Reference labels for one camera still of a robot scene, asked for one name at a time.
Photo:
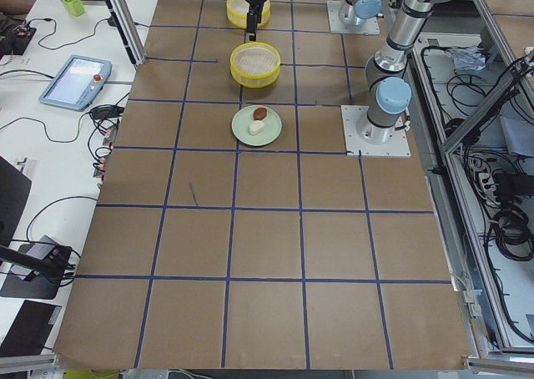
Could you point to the black camera stand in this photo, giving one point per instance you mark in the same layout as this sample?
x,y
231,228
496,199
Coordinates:
x,y
37,269

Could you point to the black laptop corner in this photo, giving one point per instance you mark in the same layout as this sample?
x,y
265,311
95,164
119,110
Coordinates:
x,y
14,191

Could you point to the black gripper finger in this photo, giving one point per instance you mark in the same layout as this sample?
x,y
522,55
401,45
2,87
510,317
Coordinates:
x,y
258,14
251,24

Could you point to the aluminium frame post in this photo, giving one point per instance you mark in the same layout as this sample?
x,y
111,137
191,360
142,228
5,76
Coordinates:
x,y
127,30

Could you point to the crumpled white paper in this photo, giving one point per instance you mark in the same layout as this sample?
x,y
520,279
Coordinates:
x,y
470,58

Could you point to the aluminium cable tray frame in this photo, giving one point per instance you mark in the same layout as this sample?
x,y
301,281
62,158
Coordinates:
x,y
481,130

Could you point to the black usb hub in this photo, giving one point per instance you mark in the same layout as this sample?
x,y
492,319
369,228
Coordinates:
x,y
106,111

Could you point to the light green plate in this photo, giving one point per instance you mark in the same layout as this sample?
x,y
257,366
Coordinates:
x,y
242,119

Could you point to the brown bun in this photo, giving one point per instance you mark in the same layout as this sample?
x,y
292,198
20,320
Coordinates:
x,y
260,113

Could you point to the white bun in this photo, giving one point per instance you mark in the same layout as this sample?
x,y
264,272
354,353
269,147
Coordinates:
x,y
256,127

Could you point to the blue teach pendant tablet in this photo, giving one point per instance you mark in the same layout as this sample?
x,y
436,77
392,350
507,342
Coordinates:
x,y
77,83

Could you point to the small black electronics box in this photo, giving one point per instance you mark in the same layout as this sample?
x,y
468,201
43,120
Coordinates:
x,y
16,40

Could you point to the yellow steamer basket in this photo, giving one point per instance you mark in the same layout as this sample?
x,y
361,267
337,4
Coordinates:
x,y
237,13
255,64

